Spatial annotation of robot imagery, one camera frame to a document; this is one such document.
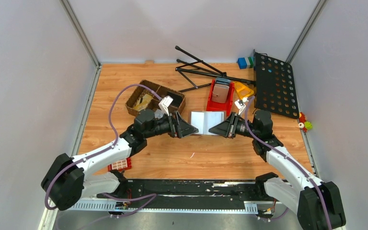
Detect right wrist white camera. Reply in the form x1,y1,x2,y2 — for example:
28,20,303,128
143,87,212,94
234,97,248,116

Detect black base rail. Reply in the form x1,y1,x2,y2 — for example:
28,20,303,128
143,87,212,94
71,179,286,215

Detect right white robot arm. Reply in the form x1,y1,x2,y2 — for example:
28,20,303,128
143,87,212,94
209,110,346,230

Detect pink wallet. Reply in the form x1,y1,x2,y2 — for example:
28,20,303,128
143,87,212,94
211,83,230,103

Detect gold card in basket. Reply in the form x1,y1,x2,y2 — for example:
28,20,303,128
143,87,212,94
133,93,153,111

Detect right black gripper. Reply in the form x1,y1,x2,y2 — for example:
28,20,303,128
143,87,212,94
208,112,259,139

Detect black card in basket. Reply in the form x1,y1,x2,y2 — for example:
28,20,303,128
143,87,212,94
167,92,183,108

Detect wrist white camera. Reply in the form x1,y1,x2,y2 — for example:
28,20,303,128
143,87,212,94
234,97,248,116
158,95,173,115

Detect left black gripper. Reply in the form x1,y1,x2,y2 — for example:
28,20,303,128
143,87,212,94
145,111,199,139

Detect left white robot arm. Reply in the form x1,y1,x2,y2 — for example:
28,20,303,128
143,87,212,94
41,109,198,211

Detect black perforated metal tray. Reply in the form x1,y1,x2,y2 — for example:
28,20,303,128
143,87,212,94
253,52,299,119

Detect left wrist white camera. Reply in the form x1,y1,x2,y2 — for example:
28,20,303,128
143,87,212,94
158,95,173,115

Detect yellow plastic frame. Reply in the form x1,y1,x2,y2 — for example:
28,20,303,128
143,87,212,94
234,81,255,100

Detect blue green toy block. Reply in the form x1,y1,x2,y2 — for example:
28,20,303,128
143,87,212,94
237,57,254,69

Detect black folded tripod stand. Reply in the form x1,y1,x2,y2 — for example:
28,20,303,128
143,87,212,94
175,46,257,92

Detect woven wicker basket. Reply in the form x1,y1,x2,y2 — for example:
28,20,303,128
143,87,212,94
125,80,186,116

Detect red green toy pieces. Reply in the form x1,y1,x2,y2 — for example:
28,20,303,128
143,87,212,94
298,112,313,133

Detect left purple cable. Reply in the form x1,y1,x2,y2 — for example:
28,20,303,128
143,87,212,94
44,83,163,211

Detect red white small tray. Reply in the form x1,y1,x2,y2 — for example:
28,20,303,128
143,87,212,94
107,158,132,172

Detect red plastic bin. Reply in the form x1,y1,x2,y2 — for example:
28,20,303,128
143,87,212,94
206,78,235,116

